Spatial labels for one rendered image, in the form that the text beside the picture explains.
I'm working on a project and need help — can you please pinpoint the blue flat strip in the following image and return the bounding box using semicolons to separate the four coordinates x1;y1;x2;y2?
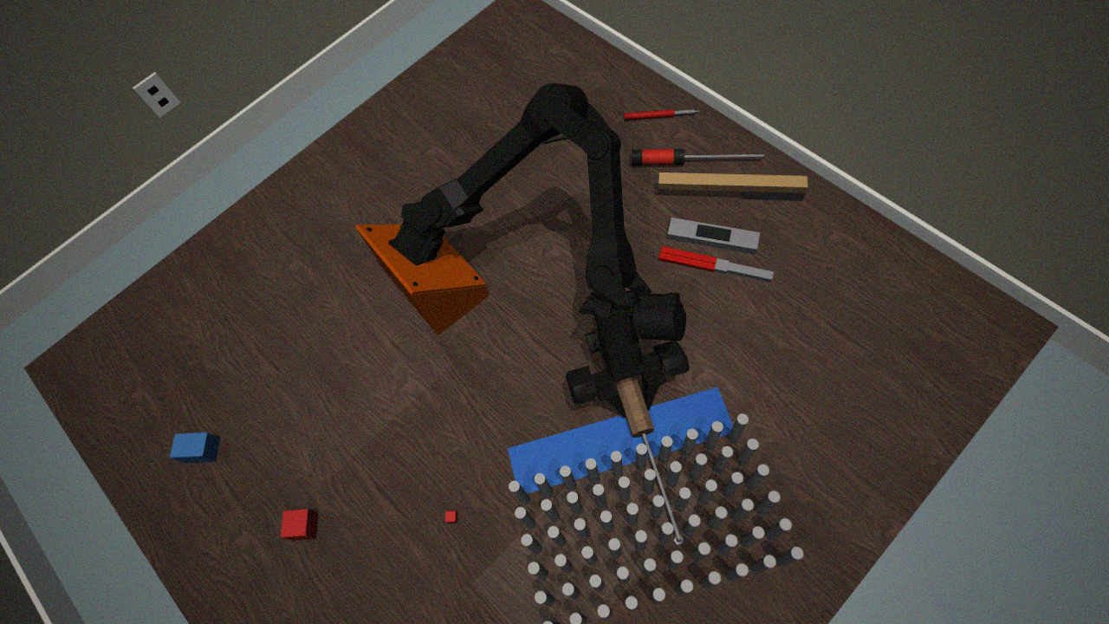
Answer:
508;387;733;494

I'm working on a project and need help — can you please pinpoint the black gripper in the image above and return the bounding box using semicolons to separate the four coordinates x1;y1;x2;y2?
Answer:
566;335;690;418

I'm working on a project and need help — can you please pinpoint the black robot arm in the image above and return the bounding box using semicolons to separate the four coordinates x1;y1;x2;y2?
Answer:
388;83;686;364

